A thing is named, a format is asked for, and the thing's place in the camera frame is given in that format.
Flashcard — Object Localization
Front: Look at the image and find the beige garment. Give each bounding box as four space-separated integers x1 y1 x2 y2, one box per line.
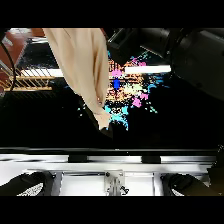
42 28 113 131

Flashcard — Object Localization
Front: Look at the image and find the wooden rack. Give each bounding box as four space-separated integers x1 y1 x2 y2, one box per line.
0 66 56 93

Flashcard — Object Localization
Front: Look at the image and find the silver frame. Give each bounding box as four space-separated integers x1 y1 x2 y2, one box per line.
0 34 224 197

